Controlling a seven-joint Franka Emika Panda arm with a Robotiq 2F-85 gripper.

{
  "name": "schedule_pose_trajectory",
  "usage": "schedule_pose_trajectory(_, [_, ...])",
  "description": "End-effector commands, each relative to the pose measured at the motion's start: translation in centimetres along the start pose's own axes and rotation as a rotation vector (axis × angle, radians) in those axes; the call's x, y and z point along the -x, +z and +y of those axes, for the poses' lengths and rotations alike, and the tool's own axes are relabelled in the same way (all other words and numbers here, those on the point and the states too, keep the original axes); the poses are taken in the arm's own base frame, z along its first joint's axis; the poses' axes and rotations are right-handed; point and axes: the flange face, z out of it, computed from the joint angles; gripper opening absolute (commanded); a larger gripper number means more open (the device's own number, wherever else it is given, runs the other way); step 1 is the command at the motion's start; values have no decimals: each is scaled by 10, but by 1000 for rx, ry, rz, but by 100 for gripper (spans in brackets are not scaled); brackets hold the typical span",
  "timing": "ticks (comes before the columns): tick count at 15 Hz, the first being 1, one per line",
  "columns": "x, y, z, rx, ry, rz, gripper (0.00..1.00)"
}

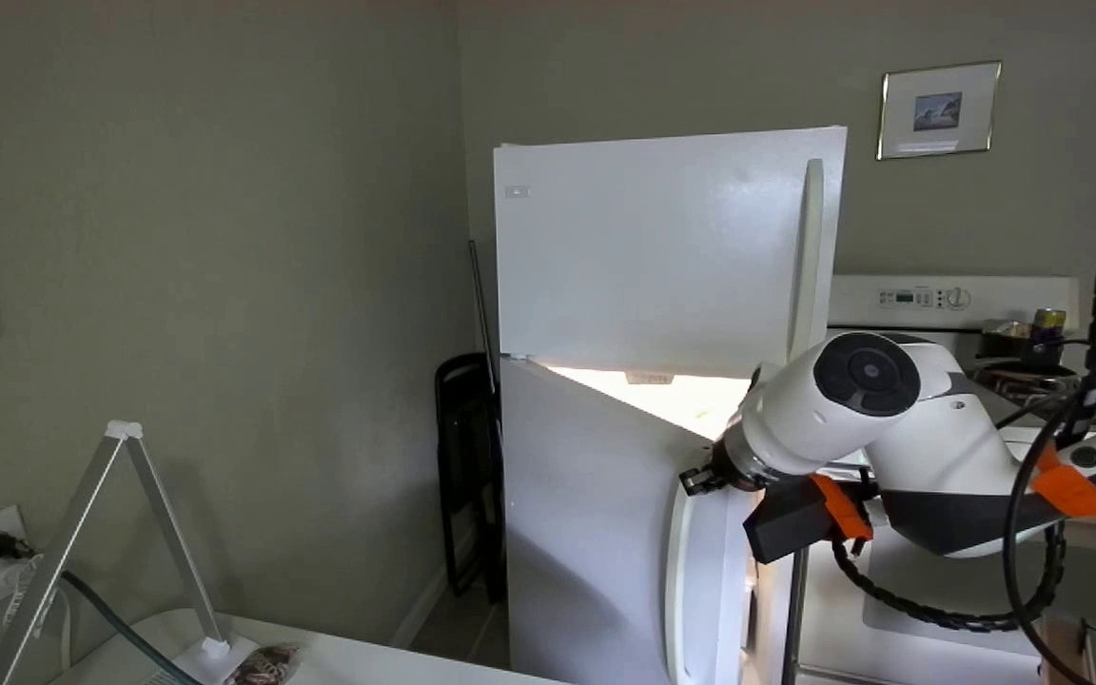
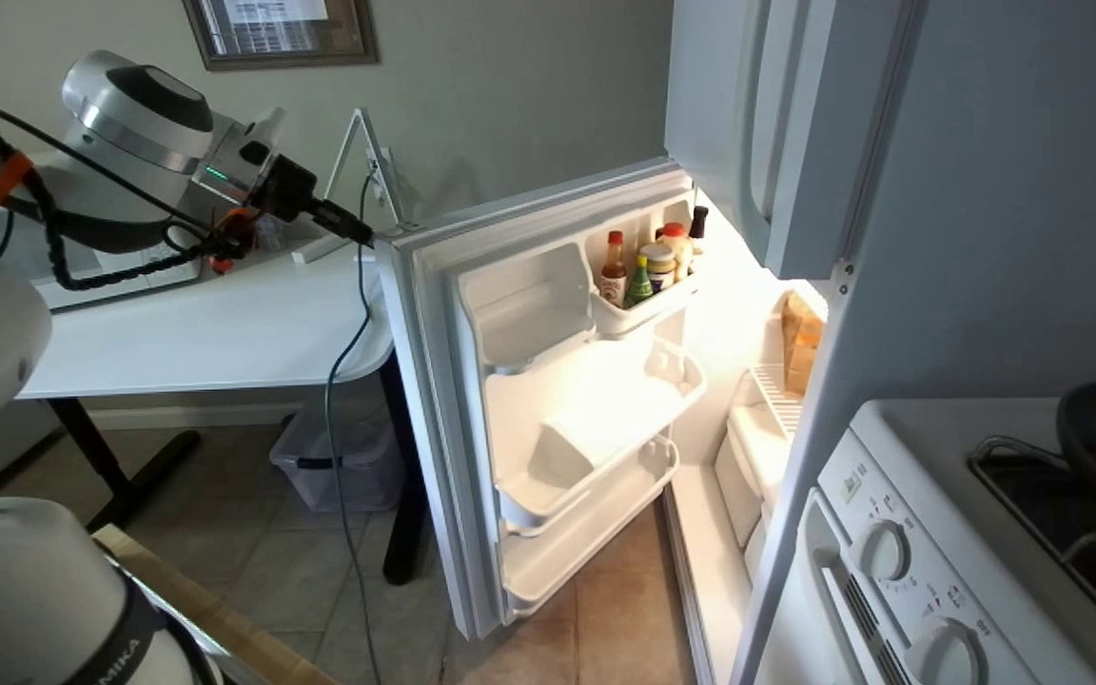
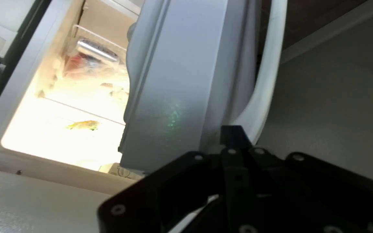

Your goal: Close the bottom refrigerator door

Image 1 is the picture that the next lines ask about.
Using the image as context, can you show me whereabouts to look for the orange cable clip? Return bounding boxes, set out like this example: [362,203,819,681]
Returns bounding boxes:
[1029,445,1096,525]

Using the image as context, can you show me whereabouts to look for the black robot cable conduit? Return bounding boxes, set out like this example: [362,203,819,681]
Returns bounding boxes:
[825,172,1096,685]

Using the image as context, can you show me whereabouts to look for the black power plug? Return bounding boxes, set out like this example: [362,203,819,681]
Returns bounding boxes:
[0,530,42,568]

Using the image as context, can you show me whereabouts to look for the small dark jar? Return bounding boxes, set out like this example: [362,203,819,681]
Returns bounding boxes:
[1029,304,1074,373]

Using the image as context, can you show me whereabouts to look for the small brown object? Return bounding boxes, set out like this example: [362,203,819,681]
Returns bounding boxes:
[235,640,305,685]

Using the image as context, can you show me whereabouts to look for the white lower door handle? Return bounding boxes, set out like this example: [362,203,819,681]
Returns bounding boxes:
[658,484,708,685]

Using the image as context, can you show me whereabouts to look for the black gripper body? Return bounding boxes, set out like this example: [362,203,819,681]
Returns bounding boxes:
[677,449,743,497]

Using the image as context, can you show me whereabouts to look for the silver picture frame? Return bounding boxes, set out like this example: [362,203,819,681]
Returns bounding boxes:
[875,59,1008,163]

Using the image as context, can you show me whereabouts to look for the white freezer door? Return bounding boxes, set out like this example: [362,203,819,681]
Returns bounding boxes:
[489,123,852,379]

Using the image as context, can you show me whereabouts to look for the white refrigerator body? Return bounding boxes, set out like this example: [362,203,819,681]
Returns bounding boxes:
[546,357,767,445]

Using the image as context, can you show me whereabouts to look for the dark frying pan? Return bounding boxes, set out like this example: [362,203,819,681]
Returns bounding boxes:
[971,354,1094,397]

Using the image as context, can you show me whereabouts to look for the white freezer door handle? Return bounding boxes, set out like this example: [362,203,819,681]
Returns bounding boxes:
[783,156,829,365]

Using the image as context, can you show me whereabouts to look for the white table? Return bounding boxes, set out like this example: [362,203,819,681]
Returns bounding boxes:
[51,605,568,685]

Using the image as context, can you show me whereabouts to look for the orange camera bracket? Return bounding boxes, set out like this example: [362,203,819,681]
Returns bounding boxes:
[809,467,880,546]

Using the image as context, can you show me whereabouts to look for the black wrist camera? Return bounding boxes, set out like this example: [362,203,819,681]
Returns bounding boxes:
[743,477,842,568]

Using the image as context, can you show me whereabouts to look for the white stove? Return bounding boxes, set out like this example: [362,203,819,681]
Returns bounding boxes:
[797,270,1096,685]

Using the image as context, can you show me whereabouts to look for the white camera stand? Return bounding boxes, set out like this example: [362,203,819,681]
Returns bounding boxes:
[0,420,244,685]

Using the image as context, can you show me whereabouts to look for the white refrigerator door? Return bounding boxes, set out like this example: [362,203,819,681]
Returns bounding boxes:
[500,354,798,685]

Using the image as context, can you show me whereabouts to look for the black folding chair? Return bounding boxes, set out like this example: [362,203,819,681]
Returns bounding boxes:
[429,351,511,609]

